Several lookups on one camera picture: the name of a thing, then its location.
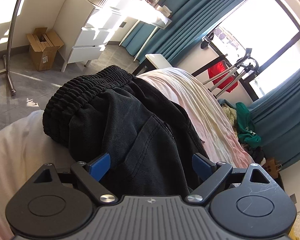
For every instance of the black garment on pile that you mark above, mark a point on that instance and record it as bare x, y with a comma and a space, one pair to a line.
257, 154

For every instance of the metal tripod stand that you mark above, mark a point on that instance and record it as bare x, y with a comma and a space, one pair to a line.
241, 67

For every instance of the black shorts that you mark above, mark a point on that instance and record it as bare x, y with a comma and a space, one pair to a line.
149, 138

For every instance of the chrome clothes rack pole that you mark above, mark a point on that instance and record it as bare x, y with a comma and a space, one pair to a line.
6, 58

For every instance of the green garment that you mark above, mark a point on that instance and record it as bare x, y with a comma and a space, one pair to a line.
245, 127

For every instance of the cardboard box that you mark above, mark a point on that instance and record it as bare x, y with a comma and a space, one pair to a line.
43, 48

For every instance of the teal curtain right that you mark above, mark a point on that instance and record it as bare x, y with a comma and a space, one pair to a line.
276, 117

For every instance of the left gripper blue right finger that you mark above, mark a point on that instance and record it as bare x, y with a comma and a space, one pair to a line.
203, 167

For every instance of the teal curtain left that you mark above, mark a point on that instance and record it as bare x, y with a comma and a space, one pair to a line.
191, 20

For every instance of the brown paper bag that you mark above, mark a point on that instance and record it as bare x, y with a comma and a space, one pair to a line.
272, 167

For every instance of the teal curtain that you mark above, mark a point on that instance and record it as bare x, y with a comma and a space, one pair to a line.
191, 20
276, 117

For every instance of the cream knitted garment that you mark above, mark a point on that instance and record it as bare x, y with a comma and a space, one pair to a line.
231, 114

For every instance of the pastel tie-dye duvet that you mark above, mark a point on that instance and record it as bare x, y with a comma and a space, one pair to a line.
24, 146

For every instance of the white dressing table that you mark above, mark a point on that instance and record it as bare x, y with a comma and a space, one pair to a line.
141, 11

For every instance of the white drawer cabinet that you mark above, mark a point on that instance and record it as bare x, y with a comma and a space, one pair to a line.
81, 42

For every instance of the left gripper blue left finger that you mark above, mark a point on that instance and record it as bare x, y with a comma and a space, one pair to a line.
98, 167

